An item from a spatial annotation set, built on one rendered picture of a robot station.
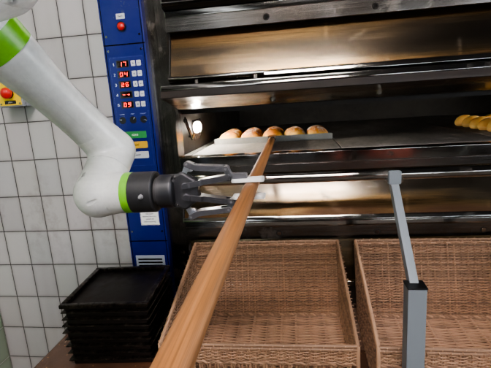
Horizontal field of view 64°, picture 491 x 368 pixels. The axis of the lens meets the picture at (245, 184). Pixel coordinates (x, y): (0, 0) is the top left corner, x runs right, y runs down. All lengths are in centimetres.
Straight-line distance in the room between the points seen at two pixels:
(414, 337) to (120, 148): 80
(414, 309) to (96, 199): 74
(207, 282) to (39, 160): 142
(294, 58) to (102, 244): 105
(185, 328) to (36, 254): 159
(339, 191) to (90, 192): 90
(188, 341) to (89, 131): 68
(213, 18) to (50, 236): 110
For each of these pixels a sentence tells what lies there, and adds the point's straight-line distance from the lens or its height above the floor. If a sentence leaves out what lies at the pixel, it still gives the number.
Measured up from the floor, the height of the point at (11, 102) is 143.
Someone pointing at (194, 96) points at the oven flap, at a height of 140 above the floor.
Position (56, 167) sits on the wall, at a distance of 173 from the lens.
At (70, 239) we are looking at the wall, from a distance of 179.
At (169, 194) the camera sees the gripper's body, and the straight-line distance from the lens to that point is 85.
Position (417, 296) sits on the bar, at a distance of 96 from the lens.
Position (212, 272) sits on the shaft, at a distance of 42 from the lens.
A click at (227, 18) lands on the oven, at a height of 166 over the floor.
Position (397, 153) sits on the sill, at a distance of 148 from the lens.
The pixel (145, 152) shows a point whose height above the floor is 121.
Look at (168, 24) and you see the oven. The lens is 151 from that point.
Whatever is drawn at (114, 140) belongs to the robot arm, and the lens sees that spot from 97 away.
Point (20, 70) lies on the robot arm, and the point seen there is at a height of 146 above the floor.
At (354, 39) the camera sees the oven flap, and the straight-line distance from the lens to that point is 145.
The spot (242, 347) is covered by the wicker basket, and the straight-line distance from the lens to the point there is 114.
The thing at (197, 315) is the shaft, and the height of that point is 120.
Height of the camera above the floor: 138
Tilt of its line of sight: 12 degrees down
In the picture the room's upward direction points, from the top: 4 degrees counter-clockwise
